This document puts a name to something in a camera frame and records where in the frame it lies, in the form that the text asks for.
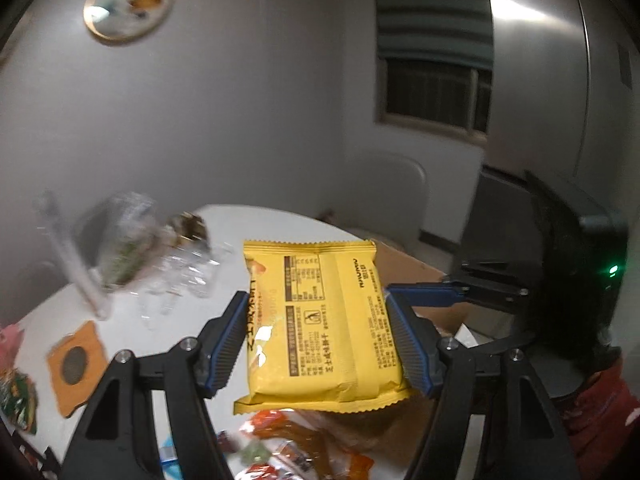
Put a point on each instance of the person's right forearm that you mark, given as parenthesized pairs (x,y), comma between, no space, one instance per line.
(605,410)

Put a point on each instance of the striped window blind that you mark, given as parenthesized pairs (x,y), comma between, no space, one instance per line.
(432,10)

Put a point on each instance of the orange brown snack packet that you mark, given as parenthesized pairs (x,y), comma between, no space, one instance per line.
(300,447)

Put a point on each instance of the clear plastic tube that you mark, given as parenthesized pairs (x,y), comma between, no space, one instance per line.
(75,265)

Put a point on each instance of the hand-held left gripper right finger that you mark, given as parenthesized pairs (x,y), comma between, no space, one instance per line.
(407,345)

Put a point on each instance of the clear plastic wrappers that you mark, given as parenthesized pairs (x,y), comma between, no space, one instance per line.
(185,275)

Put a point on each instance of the dotted clear plastic bag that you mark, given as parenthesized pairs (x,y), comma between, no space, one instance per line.
(120,240)

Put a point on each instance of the yellow snack packet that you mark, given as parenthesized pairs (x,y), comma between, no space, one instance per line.
(325,335)

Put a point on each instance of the window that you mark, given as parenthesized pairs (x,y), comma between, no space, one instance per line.
(432,95)

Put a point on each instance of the brown cardboard box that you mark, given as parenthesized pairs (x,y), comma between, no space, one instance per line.
(440,317)

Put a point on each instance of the grey dining chair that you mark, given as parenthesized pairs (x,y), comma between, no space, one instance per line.
(387,195)

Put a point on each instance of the dark grey cabinet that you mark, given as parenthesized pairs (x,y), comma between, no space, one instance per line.
(500,220)

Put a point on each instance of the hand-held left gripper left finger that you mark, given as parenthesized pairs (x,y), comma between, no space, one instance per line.
(227,345)

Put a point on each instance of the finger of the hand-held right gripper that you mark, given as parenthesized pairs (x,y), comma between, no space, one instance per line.
(520,337)
(425,294)

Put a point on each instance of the pink plastic bag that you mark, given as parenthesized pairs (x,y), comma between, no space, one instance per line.
(10,342)

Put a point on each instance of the medium round wall picture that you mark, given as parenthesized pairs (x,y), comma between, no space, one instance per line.
(130,5)

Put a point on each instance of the brown snack pack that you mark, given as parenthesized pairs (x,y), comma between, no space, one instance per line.
(189,230)

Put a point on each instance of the silver refrigerator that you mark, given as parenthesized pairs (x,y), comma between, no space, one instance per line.
(550,70)

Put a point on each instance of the wooden coaster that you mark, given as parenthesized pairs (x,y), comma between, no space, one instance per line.
(77,365)

